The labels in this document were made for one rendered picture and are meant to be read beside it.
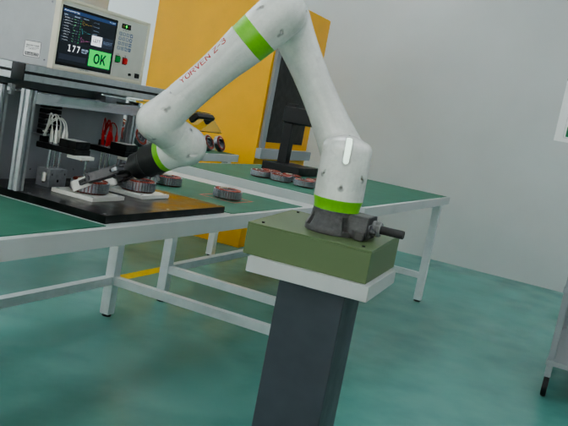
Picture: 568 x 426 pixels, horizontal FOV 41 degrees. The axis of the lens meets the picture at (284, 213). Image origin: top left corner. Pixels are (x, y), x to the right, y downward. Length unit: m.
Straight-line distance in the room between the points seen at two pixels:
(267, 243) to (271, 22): 0.55
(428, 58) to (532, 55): 0.93
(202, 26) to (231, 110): 0.71
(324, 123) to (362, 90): 5.47
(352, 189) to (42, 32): 1.01
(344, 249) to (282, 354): 0.34
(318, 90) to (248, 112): 3.85
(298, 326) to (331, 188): 0.36
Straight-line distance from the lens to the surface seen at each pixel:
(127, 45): 2.56
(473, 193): 7.24
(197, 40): 6.22
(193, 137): 2.06
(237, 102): 5.98
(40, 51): 2.33
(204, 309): 3.46
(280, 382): 2.03
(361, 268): 1.85
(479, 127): 7.24
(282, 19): 1.93
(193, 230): 2.33
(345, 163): 1.92
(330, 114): 2.09
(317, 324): 1.96
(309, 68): 2.09
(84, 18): 2.39
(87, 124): 2.64
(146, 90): 2.62
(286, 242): 1.90
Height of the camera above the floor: 1.12
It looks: 8 degrees down
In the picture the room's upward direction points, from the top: 11 degrees clockwise
